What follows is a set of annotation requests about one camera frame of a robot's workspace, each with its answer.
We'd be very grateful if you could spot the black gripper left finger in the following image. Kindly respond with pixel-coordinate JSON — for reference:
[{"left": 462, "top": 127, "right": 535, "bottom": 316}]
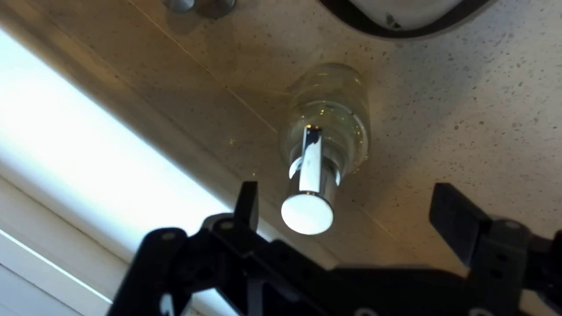
[{"left": 233, "top": 181, "right": 258, "bottom": 232}]

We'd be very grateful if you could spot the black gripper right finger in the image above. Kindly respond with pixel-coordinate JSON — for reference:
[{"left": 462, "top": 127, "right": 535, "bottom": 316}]
[{"left": 428, "top": 183, "right": 493, "bottom": 276}]

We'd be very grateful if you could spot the chrome built-in dispenser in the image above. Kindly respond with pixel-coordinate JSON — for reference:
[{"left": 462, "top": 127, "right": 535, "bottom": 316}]
[{"left": 161, "top": 0, "right": 237, "bottom": 18}]

